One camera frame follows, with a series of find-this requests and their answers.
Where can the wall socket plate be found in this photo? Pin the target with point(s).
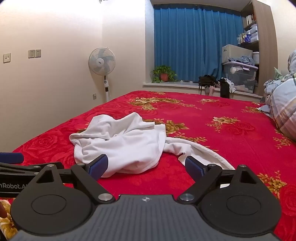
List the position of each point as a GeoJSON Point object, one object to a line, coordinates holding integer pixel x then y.
{"type": "Point", "coordinates": [31, 53]}
{"type": "Point", "coordinates": [38, 53]}

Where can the person's left hand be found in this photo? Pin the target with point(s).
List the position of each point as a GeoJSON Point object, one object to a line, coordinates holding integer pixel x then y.
{"type": "Point", "coordinates": [2, 209]}

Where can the red floral bedsheet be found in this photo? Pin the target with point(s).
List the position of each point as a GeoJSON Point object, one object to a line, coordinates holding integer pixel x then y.
{"type": "Point", "coordinates": [208, 143]}

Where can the potted green plant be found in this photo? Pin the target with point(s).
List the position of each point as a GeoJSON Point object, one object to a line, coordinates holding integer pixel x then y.
{"type": "Point", "coordinates": [164, 70]}

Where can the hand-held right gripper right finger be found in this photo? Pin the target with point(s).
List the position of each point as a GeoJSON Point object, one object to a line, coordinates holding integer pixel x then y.
{"type": "Point", "coordinates": [193, 166]}

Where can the plaid quilt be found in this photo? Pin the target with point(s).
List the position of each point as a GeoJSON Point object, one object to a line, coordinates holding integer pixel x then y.
{"type": "Point", "coordinates": [284, 102]}

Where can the blue curtain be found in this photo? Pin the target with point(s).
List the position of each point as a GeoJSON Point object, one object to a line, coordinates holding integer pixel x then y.
{"type": "Point", "coordinates": [185, 41]}

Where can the black bottle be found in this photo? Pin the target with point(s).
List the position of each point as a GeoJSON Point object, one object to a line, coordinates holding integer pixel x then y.
{"type": "Point", "coordinates": [224, 90]}

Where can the clear plastic storage bin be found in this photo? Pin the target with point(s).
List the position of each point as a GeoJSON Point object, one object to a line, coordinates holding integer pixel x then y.
{"type": "Point", "coordinates": [242, 78]}

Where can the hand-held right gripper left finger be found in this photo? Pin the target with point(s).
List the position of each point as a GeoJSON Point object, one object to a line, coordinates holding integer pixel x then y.
{"type": "Point", "coordinates": [99, 165]}

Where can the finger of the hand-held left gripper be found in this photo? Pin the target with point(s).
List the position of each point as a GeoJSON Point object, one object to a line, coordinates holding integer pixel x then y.
{"type": "Point", "coordinates": [11, 157]}
{"type": "Point", "coordinates": [20, 168]}

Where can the white standing fan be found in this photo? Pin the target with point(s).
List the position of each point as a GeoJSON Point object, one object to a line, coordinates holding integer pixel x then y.
{"type": "Point", "coordinates": [101, 61]}

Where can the row of books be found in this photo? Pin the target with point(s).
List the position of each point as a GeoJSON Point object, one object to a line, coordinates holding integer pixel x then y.
{"type": "Point", "coordinates": [250, 19]}

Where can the wooden bookshelf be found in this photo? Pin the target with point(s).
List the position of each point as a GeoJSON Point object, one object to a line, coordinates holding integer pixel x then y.
{"type": "Point", "coordinates": [266, 34]}

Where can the blue clothing pile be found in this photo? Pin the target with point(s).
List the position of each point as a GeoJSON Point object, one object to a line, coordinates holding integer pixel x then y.
{"type": "Point", "coordinates": [245, 59]}

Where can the grey box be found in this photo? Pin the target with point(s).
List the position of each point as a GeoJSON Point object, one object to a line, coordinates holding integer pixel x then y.
{"type": "Point", "coordinates": [233, 52]}

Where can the white garment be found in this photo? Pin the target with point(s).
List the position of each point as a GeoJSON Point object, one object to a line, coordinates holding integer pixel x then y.
{"type": "Point", "coordinates": [120, 143]}

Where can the white plastic container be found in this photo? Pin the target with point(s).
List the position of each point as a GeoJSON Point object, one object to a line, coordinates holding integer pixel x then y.
{"type": "Point", "coordinates": [255, 58]}

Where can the black bag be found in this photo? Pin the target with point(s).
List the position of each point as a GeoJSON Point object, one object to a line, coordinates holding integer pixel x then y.
{"type": "Point", "coordinates": [207, 80]}

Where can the white cloth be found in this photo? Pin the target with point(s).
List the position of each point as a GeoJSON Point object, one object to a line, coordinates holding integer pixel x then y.
{"type": "Point", "coordinates": [231, 87]}

